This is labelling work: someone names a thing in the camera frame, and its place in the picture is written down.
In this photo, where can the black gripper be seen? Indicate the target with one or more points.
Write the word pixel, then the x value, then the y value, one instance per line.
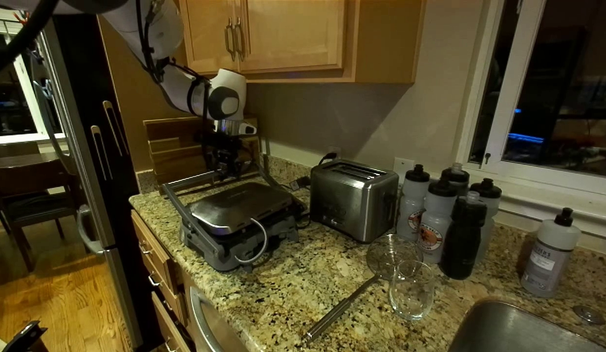
pixel 222 144

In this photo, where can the silver black sandwich maker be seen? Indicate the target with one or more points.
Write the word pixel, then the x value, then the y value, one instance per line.
pixel 234 224

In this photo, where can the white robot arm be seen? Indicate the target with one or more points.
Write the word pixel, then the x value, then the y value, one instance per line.
pixel 152 31

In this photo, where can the wooden cutting board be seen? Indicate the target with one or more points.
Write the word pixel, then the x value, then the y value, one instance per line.
pixel 176 146

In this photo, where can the wooden upper cabinet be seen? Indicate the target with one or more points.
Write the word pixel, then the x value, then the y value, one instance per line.
pixel 305 41

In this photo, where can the stainless steel toaster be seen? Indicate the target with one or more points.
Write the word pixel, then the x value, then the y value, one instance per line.
pixel 353 197

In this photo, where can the wooden drawer cabinet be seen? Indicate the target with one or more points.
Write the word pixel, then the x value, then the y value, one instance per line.
pixel 166 287

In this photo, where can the black refrigerator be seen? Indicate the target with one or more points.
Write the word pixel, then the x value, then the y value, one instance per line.
pixel 84 101

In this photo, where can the clear sports bottle black cap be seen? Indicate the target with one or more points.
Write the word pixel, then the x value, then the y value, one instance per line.
pixel 412 191

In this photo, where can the dark wooden chair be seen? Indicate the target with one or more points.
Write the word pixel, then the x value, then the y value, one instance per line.
pixel 33 187

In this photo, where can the clear glass bowl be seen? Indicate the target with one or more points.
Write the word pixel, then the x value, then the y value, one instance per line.
pixel 391 254

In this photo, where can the clear sports bottle orange logo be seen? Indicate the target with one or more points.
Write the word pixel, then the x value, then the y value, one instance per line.
pixel 434 219

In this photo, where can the clear drinking glass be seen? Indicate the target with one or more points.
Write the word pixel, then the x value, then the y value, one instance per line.
pixel 412 287

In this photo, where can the clear sports bottle right rear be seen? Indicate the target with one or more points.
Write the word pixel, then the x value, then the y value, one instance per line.
pixel 488 193

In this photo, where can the stainless steel sink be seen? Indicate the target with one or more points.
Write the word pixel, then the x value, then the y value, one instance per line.
pixel 498 326

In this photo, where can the white framed window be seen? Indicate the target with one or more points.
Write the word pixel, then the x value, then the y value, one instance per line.
pixel 535 107

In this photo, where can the grey sports bottle near sink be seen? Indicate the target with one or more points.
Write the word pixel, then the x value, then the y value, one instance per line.
pixel 549 252

